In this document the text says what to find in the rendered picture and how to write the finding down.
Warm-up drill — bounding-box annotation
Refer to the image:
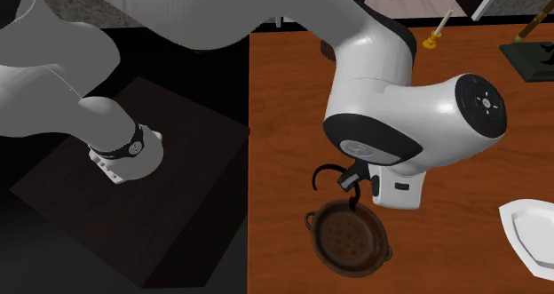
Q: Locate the brown wooden table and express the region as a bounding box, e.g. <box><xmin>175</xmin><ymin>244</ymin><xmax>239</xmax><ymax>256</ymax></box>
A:
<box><xmin>246</xmin><ymin>18</ymin><xmax>554</xmax><ymax>294</ymax></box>

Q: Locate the dark robot stand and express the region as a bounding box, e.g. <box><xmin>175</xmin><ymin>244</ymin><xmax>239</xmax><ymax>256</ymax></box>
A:
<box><xmin>8</xmin><ymin>76</ymin><xmax>251</xmax><ymax>290</ymax></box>

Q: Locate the white candle in yellow holder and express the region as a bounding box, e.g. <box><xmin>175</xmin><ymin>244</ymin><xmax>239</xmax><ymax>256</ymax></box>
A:
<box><xmin>422</xmin><ymin>8</ymin><xmax>455</xmax><ymax>51</ymax></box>

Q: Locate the black base with gold rod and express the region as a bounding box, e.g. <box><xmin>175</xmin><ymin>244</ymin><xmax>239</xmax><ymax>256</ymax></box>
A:
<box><xmin>499</xmin><ymin>0</ymin><xmax>554</xmax><ymax>83</ymax></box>

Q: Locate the white plate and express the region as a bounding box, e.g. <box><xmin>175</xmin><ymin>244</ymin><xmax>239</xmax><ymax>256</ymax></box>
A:
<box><xmin>498</xmin><ymin>199</ymin><xmax>554</xmax><ymax>282</ymax></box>

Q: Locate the brown two-handled colander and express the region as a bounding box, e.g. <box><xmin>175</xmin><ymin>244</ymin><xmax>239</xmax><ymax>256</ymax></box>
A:
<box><xmin>304</xmin><ymin>199</ymin><xmax>393</xmax><ymax>280</ymax></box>

